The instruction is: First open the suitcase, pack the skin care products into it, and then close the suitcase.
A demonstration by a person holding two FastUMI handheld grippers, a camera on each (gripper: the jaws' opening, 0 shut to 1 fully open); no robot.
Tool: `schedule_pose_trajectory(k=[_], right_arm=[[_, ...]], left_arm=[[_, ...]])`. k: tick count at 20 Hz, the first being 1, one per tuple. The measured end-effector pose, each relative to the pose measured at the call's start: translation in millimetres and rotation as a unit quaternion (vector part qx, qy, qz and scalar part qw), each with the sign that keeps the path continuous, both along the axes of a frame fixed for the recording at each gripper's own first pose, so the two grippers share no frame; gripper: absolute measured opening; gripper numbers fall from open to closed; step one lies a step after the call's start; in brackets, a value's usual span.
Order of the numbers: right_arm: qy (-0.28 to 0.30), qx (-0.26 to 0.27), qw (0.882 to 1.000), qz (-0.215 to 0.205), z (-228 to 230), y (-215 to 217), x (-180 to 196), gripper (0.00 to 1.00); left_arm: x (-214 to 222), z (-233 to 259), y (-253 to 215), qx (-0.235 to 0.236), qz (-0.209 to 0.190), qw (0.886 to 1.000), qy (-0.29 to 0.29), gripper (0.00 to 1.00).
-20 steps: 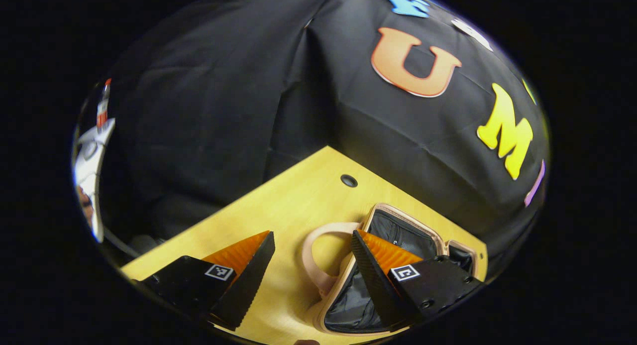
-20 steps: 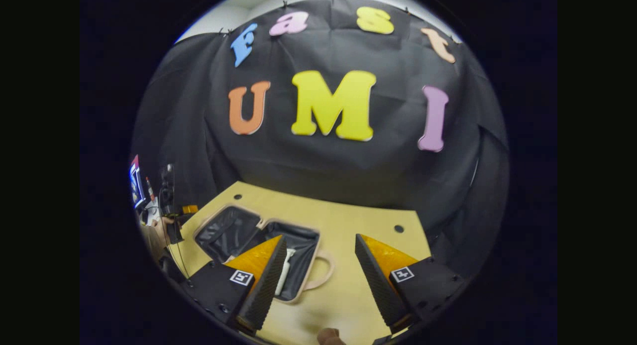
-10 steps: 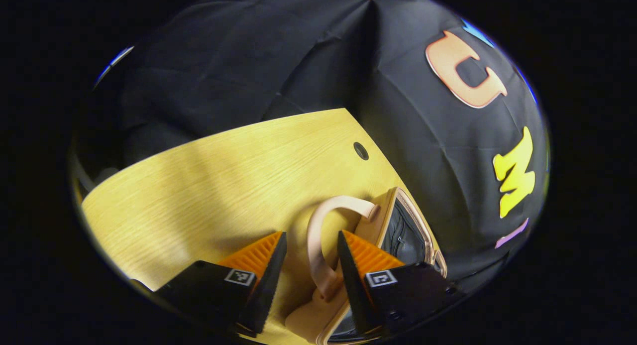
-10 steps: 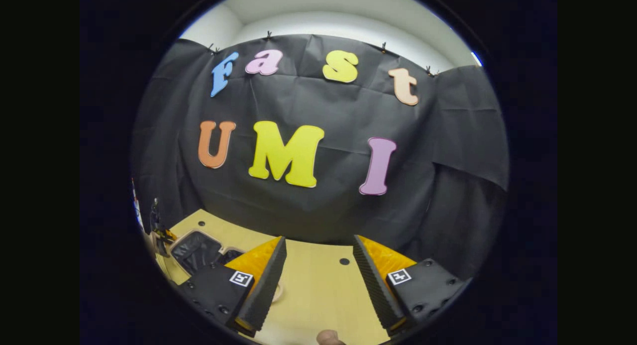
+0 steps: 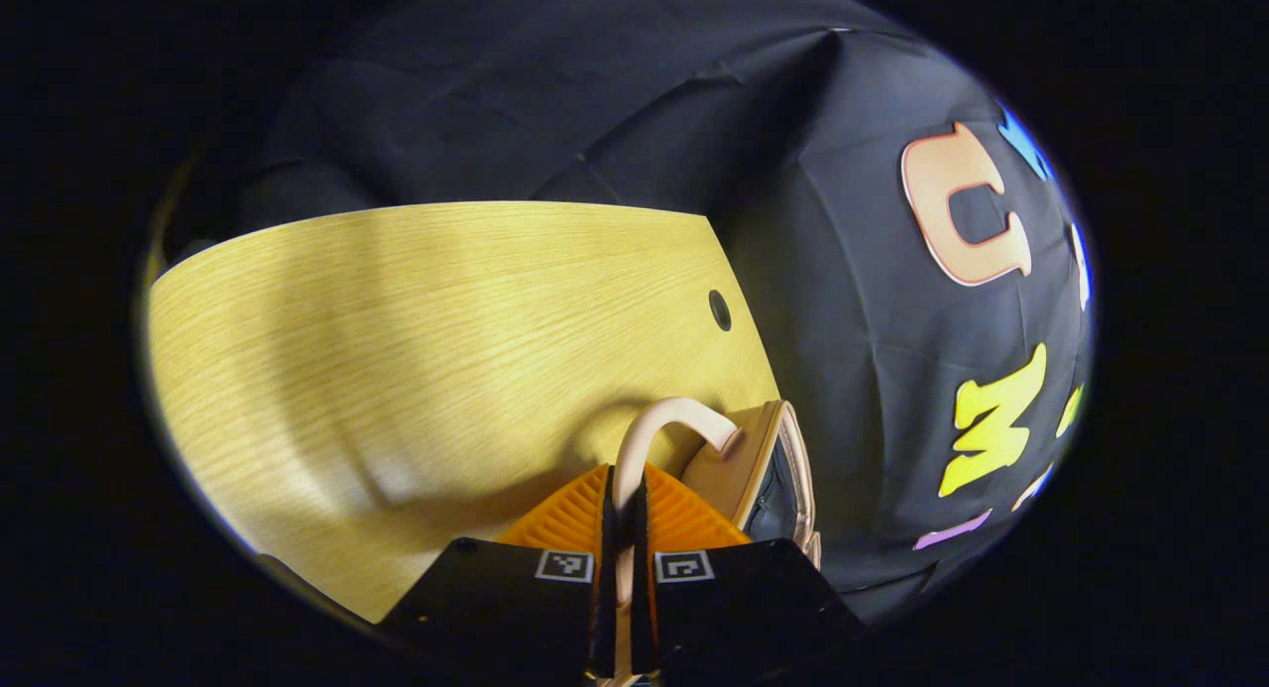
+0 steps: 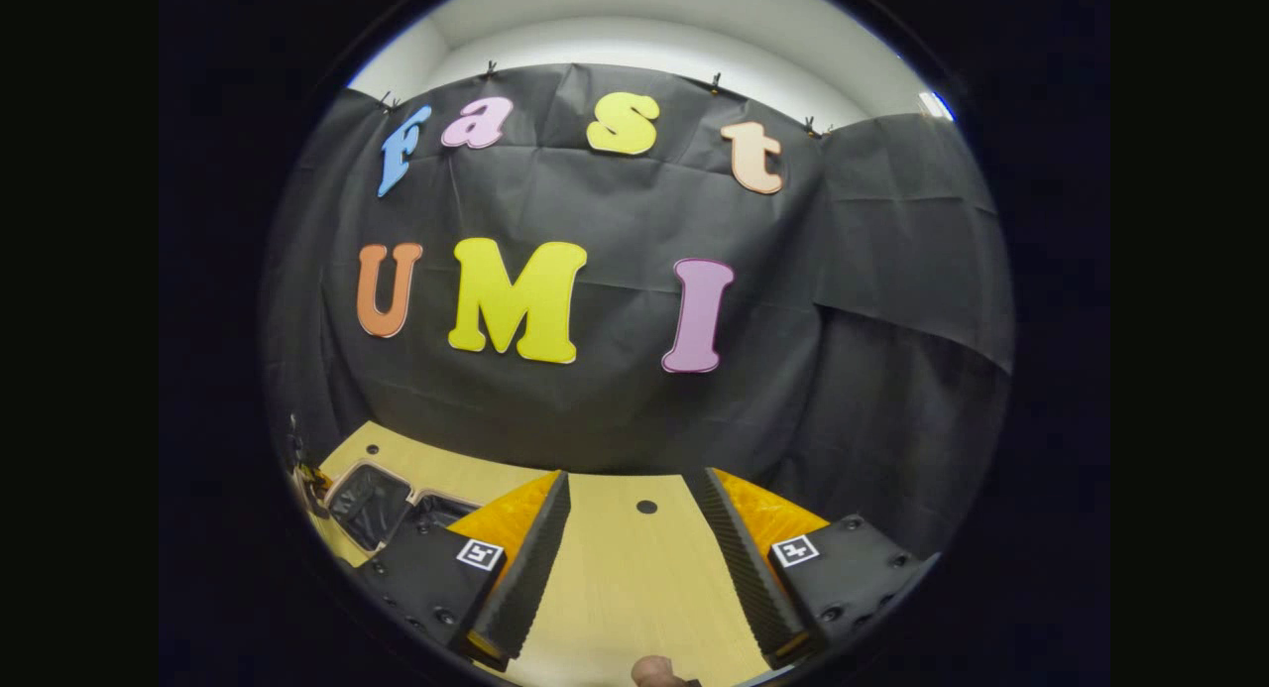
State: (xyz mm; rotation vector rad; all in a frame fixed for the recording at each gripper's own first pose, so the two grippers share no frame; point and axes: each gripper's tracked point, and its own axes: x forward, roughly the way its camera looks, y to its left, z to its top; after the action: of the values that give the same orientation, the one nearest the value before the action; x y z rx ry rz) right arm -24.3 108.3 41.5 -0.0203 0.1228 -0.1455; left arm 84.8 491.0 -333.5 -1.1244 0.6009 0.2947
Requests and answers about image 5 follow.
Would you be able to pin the black backdrop cloth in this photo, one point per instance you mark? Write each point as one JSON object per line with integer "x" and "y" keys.
{"x": 595, "y": 92}

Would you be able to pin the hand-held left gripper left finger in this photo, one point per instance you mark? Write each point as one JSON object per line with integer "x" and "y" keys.
{"x": 607, "y": 568}

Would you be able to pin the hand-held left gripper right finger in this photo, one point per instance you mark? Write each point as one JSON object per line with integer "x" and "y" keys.
{"x": 641, "y": 568}

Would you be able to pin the black table grommet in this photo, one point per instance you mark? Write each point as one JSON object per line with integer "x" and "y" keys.
{"x": 720, "y": 310}

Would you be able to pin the pink suitcase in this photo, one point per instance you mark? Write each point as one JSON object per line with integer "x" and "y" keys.
{"x": 744, "y": 459}

